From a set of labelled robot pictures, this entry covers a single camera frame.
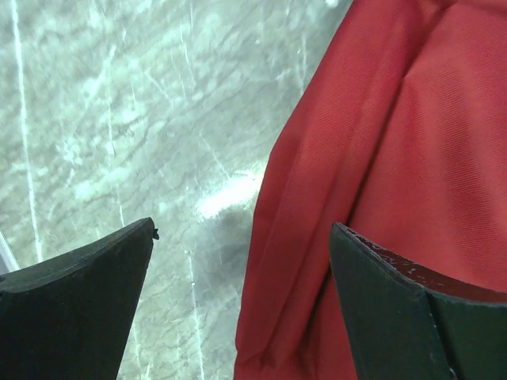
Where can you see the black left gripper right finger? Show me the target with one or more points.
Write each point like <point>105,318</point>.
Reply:
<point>406,321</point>

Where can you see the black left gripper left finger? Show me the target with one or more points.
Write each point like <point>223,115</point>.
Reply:
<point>69,317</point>

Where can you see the red backpack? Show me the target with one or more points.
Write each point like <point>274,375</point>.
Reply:
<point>400,135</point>

